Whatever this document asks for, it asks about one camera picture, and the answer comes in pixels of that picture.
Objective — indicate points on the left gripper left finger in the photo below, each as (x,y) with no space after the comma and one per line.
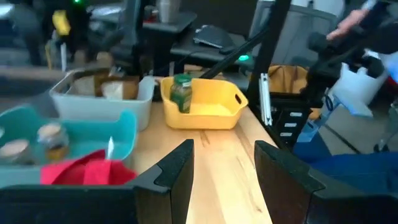
(168,193)

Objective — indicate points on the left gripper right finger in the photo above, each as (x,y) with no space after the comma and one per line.
(286,193)

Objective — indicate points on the brown spice sachet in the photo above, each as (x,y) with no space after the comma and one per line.
(129,90)

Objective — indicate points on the green-lid glass spice jar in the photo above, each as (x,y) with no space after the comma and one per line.
(181,96)

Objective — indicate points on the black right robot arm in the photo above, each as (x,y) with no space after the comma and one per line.
(133,37)

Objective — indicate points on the blue fabric seat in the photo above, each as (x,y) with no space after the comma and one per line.
(357,168)

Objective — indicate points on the pale grey plastic bin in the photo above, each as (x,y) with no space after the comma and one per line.
(102,109)

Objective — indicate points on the red cloth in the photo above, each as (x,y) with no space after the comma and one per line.
(87,172)

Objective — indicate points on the yellow plastic bin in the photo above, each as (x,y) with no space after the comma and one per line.
(211,109)

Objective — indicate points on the metal bottle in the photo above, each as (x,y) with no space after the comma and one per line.
(168,11)

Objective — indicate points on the teal plastic bin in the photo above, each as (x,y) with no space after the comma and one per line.
(90,137)

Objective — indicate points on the black side table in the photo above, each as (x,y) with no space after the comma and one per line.
(186,46)

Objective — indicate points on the brown bag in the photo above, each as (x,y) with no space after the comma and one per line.
(289,79)

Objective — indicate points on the white container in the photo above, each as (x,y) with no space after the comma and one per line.
(354,87)

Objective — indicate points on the black folder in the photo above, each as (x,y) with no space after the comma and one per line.
(214,35)

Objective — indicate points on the grey office chair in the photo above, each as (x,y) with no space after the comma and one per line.
(304,28)

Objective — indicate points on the person's hand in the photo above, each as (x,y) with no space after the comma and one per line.
(345,23)

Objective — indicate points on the person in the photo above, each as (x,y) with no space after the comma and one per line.
(379,34)

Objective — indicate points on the silver aluminium rail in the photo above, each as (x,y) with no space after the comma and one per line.
(265,99)

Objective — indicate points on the black aluminium table frame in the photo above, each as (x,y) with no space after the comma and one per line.
(270,46)

